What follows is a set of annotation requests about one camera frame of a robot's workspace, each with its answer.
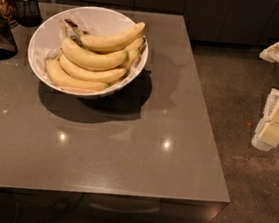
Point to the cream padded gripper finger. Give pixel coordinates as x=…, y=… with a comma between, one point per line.
x=266, y=135

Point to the rear partly hidden banana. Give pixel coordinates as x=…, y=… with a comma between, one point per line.
x=134, y=50

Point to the top yellow banana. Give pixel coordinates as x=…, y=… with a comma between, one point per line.
x=108, y=43

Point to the yellow banana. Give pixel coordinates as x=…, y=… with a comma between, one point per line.
x=108, y=43
x=89, y=60
x=110, y=76
x=59, y=77

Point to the bottom yellow banana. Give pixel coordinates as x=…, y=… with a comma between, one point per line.
x=59, y=77

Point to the black mesh pen cup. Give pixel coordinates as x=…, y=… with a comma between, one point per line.
x=28, y=12

